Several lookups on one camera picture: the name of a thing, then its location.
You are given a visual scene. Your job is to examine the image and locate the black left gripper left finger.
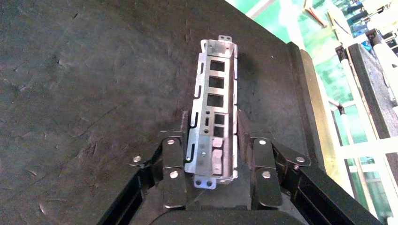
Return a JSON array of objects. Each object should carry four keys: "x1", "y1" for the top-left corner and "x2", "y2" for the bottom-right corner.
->
[{"x1": 129, "y1": 111, "x2": 190, "y2": 209}]

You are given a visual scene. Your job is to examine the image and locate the black topped cart white tubes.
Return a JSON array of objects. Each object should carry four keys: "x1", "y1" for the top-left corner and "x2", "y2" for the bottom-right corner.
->
[{"x1": 329, "y1": 28, "x2": 398, "y2": 218}]

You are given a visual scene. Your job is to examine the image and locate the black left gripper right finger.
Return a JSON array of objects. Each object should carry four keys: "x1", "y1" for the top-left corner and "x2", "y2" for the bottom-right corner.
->
[{"x1": 237, "y1": 110, "x2": 312, "y2": 209}]

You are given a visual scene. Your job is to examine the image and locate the metal bracket with square cutouts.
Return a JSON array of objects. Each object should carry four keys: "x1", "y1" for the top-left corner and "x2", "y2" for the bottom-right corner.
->
[{"x1": 184, "y1": 35, "x2": 239, "y2": 190}]

